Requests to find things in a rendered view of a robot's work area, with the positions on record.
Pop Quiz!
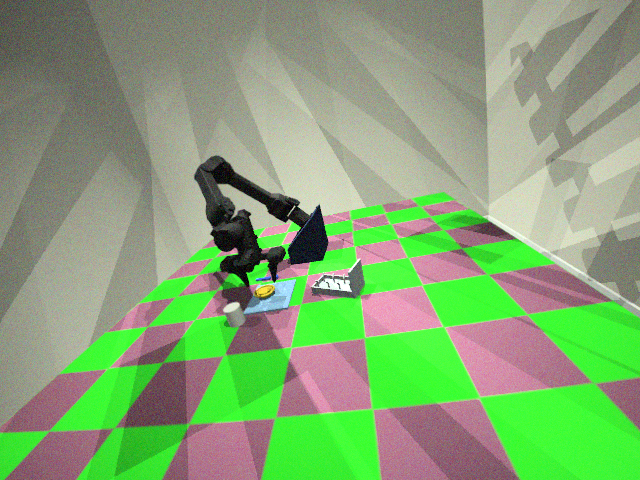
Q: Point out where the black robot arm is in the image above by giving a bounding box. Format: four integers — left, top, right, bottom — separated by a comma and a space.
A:
194, 155, 312, 274

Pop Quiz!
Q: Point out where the light blue mat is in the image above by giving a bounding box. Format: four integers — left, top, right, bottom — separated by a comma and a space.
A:
243, 279, 296, 316

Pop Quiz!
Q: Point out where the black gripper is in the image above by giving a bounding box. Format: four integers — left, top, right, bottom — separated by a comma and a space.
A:
220, 233, 286, 287

